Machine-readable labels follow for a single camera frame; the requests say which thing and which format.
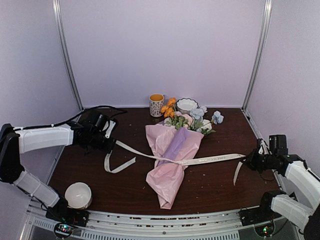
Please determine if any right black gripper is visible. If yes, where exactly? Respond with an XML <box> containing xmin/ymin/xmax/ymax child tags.
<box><xmin>240</xmin><ymin>148</ymin><xmax>276</xmax><ymax>174</ymax></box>

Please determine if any light blue fake flower stem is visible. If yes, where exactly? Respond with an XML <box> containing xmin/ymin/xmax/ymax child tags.
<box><xmin>189</xmin><ymin>106</ymin><xmax>224</xmax><ymax>125</ymax></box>

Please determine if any patterned mug with orange inside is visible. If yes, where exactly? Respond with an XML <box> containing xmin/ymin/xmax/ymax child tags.
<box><xmin>149</xmin><ymin>93</ymin><xmax>165</xmax><ymax>118</ymax></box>

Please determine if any beige ribbon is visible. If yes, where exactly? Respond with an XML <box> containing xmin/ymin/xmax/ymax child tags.
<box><xmin>104</xmin><ymin>140</ymin><xmax>246</xmax><ymax>174</ymax></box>

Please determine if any orange fake flower stem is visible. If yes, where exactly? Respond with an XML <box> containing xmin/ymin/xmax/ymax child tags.
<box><xmin>160</xmin><ymin>97</ymin><xmax>177</xmax><ymax>118</ymax></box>

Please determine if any pink purple wrapping paper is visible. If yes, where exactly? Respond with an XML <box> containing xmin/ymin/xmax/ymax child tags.
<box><xmin>145</xmin><ymin>124</ymin><xmax>204</xmax><ymax>210</ymax></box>

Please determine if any pink fake flower stem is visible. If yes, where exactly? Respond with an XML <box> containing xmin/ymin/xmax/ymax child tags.
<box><xmin>163</xmin><ymin>111</ymin><xmax>194</xmax><ymax>130</ymax></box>

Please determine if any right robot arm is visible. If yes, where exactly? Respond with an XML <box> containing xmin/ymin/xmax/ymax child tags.
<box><xmin>243</xmin><ymin>134</ymin><xmax>320</xmax><ymax>240</ymax></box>

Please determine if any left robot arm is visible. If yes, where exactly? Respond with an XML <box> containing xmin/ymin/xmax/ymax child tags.
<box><xmin>0</xmin><ymin>106</ymin><xmax>127</xmax><ymax>222</ymax></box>

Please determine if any white round cup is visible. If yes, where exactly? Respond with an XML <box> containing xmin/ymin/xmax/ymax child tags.
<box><xmin>64</xmin><ymin>182</ymin><xmax>92</xmax><ymax>210</ymax></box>

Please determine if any white scalloped bowl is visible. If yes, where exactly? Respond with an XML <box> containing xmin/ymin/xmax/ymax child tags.
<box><xmin>176</xmin><ymin>98</ymin><xmax>199</xmax><ymax>115</ymax></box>

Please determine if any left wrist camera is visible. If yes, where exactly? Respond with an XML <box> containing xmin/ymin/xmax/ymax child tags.
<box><xmin>102</xmin><ymin>118</ymin><xmax>119</xmax><ymax>139</ymax></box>

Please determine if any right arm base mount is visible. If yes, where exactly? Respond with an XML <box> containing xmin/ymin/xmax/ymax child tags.
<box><xmin>238</xmin><ymin>207</ymin><xmax>281</xmax><ymax>239</ymax></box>

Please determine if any aluminium front rail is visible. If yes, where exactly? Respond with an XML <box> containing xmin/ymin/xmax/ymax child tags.
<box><xmin>19</xmin><ymin>194</ymin><xmax>308</xmax><ymax>240</ymax></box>

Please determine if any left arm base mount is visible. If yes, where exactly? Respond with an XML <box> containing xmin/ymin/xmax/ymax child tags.
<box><xmin>45</xmin><ymin>207</ymin><xmax>90</xmax><ymax>239</ymax></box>

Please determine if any left aluminium frame post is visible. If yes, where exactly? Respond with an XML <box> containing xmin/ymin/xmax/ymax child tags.
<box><xmin>52</xmin><ymin>0</ymin><xmax>84</xmax><ymax>111</ymax></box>

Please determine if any aluminium frame post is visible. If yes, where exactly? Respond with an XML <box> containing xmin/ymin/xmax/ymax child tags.
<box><xmin>52</xmin><ymin>0</ymin><xmax>84</xmax><ymax>111</ymax></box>
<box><xmin>241</xmin><ymin>0</ymin><xmax>273</xmax><ymax>112</ymax></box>

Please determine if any right aluminium frame post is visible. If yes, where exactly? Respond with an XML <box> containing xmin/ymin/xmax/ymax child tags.
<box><xmin>241</xmin><ymin>0</ymin><xmax>273</xmax><ymax>112</ymax></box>

